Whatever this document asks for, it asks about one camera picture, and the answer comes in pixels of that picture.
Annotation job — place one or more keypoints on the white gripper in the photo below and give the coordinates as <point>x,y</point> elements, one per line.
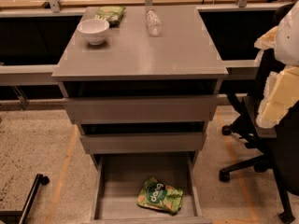
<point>288,39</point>

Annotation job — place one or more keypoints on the green dang rice chip bag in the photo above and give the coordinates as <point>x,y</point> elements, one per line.
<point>159,196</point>

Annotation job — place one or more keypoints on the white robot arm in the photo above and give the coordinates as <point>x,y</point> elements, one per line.
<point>286,49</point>

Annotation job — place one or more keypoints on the grey drawer cabinet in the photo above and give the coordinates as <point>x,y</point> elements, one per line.
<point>80,91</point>

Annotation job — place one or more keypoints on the grey middle drawer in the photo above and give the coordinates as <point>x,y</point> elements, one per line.
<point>143,142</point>

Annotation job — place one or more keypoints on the grey open bottom drawer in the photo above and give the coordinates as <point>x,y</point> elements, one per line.
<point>121,177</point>

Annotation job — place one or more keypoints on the green snack bag on counter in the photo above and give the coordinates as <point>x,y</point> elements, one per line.
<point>112,14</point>

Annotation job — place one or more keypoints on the grey top drawer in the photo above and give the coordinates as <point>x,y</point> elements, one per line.
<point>141,109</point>

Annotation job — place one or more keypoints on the black office chair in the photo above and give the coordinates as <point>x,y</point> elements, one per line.
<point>279,145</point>

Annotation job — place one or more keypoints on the clear plastic water bottle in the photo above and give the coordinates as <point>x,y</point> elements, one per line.
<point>153,22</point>

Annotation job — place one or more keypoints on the white ceramic bowl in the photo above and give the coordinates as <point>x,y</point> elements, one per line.
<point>94,31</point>

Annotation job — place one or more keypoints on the black wheeled stand leg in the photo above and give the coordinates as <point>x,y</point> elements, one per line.
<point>19,217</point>

